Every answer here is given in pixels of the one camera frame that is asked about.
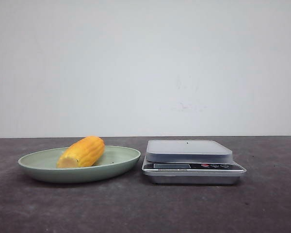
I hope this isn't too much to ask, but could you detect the yellow corn cob piece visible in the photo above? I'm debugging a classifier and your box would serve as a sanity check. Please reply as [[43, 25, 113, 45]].
[[56, 136, 105, 168]]

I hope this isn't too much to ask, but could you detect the silver digital kitchen scale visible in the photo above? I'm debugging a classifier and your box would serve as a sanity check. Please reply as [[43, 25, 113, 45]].
[[142, 139, 246, 185]]

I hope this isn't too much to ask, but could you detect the green oval plate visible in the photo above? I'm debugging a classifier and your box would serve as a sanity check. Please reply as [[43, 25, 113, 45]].
[[18, 146, 141, 183]]

